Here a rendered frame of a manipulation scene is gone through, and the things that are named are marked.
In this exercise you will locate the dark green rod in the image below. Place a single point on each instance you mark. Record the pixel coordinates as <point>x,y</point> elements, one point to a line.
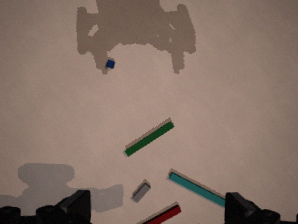
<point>149,138</point>

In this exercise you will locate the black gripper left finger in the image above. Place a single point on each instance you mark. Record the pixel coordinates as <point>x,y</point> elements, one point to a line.
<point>79,203</point>

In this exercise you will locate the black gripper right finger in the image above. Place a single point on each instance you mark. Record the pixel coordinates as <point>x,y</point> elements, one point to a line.
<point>239,211</point>

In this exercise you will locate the grey rectangular block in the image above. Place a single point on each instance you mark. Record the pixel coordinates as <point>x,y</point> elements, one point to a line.
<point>141,192</point>

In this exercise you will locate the dark blue block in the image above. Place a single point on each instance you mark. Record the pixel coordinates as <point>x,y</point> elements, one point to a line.
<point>110,64</point>

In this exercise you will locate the dark red rod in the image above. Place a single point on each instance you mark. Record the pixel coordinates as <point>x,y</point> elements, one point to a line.
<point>164,216</point>

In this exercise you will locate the turquoise rod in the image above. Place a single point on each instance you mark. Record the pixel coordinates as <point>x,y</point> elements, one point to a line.
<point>197,189</point>

